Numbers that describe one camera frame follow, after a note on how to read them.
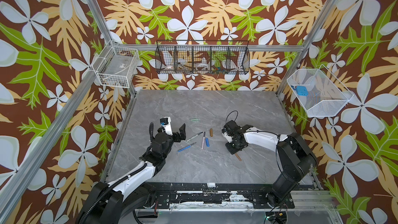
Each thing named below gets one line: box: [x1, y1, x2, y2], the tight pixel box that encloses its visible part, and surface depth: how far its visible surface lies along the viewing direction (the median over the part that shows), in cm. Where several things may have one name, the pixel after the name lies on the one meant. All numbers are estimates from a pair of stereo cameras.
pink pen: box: [201, 131, 206, 150], surface depth 95 cm
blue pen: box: [177, 142, 197, 152], surface depth 93 cm
